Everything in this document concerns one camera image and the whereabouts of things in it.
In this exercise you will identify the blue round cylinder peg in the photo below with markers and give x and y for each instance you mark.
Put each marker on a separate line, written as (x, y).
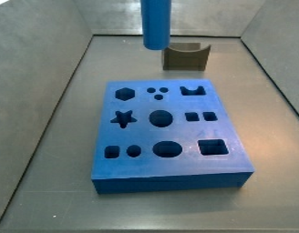
(155, 13)

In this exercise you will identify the blue shape-sorting block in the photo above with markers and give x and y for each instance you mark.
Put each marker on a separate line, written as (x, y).
(165, 139)

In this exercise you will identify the dark grey curved cradle holder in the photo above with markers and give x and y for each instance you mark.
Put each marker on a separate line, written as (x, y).
(185, 56)

